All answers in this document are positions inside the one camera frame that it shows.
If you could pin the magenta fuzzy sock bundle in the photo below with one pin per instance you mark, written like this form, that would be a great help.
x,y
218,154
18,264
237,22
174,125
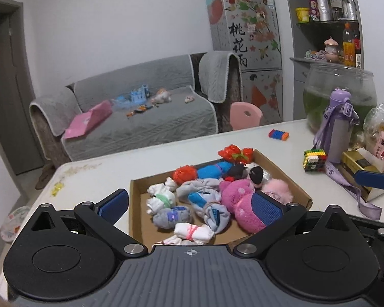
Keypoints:
x,y
240,208

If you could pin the grey sock bundle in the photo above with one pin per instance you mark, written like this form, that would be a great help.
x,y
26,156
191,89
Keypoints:
x,y
198,187

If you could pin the white sock bundle pink band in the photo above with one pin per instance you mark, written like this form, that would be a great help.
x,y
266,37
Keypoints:
x,y
193,232

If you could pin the blue sock bundle pink band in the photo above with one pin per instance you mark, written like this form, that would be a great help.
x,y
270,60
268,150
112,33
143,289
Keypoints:
x,y
212,169

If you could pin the dark sauce bottle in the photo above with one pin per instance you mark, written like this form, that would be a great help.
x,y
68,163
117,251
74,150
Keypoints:
x,y
357,49

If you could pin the white sock bundle green band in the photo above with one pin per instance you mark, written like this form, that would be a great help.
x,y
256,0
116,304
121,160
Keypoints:
x,y
161,203

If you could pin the pink packet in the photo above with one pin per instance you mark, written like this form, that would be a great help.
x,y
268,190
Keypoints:
x,y
313,8

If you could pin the clear glass jar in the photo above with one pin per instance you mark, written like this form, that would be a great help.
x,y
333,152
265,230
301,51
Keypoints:
x,y
336,10

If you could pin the grey quilted armrest cover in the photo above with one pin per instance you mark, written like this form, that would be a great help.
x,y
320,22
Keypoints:
x,y
214,73
56,108

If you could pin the pink cushion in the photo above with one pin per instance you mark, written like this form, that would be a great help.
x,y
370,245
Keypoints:
x,y
86,121

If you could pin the grey blue sock ball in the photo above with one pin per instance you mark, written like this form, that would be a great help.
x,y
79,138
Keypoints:
x,y
172,217

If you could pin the colourful brick strip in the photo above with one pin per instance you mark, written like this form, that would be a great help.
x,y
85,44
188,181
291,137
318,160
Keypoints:
x,y
278,135

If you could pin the silver plastic bag bundle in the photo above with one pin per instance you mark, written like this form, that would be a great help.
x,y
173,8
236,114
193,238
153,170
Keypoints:
x,y
268,176

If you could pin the silver foil packet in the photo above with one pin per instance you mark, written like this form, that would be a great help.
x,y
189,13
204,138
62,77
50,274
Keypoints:
x,y
350,8

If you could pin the blue grey sock braided band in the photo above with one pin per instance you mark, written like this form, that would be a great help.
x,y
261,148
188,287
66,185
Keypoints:
x,y
209,209

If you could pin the small pink toy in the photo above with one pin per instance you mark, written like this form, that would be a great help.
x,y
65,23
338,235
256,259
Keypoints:
x,y
189,99

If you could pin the cardboard box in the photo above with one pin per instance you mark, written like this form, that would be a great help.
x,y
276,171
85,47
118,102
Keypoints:
x,y
137,211

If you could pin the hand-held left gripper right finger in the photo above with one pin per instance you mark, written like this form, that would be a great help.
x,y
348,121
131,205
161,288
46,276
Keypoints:
x,y
268,210

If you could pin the orange drink bottle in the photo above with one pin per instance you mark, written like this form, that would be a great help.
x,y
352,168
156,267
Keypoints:
x,y
348,46

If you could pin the yellow cup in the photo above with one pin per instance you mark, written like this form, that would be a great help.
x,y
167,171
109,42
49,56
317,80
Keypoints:
x,y
302,15

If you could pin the grey wall shelf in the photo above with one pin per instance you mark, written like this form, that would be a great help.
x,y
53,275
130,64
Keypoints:
x,y
299,96

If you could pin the multicolour block cube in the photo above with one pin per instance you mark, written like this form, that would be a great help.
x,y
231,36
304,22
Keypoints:
x,y
315,160

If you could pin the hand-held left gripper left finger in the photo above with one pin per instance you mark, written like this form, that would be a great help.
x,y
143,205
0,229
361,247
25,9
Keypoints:
x,y
115,204

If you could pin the dark grey door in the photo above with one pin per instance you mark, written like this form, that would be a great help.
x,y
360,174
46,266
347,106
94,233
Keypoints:
x,y
6,102

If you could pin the pink fluffy pom bundle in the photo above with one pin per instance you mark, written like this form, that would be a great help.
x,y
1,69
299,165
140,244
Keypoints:
x,y
280,192

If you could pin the orange plastic bag bundle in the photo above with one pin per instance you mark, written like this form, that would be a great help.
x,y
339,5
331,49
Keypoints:
x,y
185,174

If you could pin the fridge with flower decals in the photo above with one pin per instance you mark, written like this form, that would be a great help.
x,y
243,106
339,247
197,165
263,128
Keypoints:
x,y
262,80

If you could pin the white patterned basin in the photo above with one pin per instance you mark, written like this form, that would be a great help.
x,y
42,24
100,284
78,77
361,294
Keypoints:
x,y
14,227

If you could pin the blue toy castle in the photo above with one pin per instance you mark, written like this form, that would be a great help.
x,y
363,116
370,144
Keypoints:
x,y
136,97

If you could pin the brown shoe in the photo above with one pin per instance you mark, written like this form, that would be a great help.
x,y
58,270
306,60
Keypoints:
x,y
44,175

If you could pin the white pink plush toy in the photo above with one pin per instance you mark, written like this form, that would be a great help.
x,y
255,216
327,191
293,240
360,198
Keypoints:
x,y
161,96

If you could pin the pink child chair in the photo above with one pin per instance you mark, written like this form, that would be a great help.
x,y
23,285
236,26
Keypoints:
x,y
243,115

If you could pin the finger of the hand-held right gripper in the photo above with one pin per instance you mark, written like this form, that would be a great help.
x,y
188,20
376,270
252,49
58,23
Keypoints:
x,y
383,230
372,179

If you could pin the gold carton box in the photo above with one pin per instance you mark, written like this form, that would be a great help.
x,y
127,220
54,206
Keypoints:
x,y
358,163

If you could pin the white sock bundle black band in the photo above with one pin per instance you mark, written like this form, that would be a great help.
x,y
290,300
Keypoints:
x,y
156,190

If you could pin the grey sofa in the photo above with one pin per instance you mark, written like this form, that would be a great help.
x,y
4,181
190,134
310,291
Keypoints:
x,y
235,108

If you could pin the large glass jar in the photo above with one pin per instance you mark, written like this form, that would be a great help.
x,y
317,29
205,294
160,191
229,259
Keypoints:
x,y
339,83

